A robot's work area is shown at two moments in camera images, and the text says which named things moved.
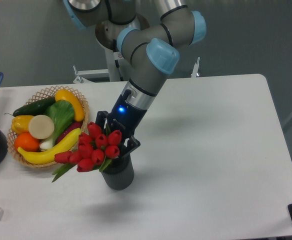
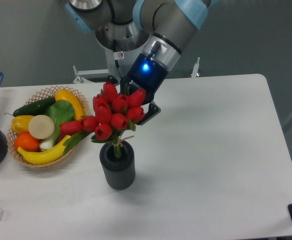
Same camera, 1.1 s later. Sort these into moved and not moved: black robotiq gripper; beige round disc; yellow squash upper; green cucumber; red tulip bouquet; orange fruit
Moved: red tulip bouquet; black robotiq gripper
Not moved: green cucumber; orange fruit; yellow squash upper; beige round disc
